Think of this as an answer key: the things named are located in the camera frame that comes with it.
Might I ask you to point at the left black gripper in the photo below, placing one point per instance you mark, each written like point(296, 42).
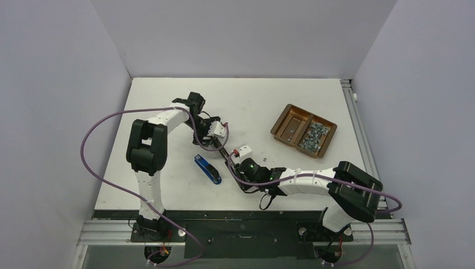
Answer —
point(198, 139)

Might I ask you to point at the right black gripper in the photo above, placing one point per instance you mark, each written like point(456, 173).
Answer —
point(242, 175)

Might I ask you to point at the blue stapler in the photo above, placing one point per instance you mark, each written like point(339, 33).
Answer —
point(210, 171)

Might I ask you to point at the brown plastic tray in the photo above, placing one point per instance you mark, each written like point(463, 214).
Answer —
point(290, 126)

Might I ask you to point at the black stapler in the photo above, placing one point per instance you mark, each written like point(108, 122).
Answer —
point(224, 153)

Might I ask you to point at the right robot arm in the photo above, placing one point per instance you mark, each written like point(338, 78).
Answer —
point(355, 193)

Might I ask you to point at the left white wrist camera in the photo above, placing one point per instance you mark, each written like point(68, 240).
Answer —
point(217, 129)

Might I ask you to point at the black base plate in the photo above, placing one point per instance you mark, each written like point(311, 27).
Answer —
point(239, 235)

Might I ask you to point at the aluminium side rail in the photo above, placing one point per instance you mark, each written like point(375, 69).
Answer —
point(363, 143)

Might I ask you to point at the aluminium front rail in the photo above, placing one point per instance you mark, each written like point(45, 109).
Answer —
point(119, 232)

